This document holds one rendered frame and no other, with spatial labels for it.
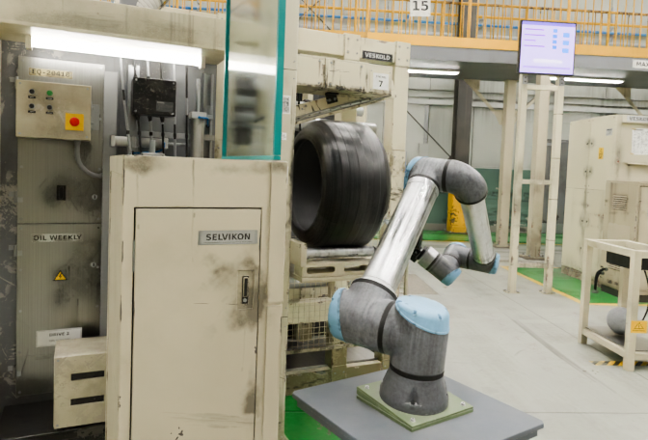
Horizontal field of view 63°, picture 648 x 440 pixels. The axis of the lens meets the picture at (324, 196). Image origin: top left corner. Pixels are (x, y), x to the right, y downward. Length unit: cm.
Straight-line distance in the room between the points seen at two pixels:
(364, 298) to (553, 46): 500
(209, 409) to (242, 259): 38
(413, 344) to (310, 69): 152
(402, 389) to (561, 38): 521
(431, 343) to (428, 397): 14
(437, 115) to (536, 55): 614
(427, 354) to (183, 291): 65
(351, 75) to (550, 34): 386
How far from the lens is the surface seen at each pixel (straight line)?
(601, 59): 919
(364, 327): 152
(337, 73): 264
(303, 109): 269
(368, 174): 216
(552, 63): 622
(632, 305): 408
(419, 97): 1202
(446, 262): 227
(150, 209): 130
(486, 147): 1239
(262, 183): 136
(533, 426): 162
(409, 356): 149
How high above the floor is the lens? 125
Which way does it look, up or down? 3 degrees down
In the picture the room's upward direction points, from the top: 2 degrees clockwise
